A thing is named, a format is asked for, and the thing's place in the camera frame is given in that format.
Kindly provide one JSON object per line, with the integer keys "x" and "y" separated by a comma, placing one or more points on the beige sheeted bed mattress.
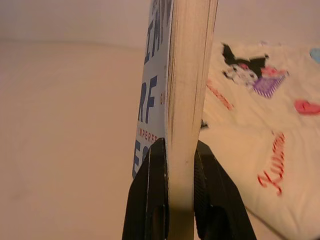
{"x": 62, "y": 125}

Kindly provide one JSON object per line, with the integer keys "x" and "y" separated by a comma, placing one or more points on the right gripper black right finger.
{"x": 220, "y": 212}

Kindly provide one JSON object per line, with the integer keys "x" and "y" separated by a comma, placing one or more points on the cream cartoon print blanket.
{"x": 262, "y": 120}

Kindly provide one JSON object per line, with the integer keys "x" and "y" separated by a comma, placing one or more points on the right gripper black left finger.
{"x": 147, "y": 200}

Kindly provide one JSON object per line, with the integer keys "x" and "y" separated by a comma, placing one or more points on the white book with blue letters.
{"x": 187, "y": 75}

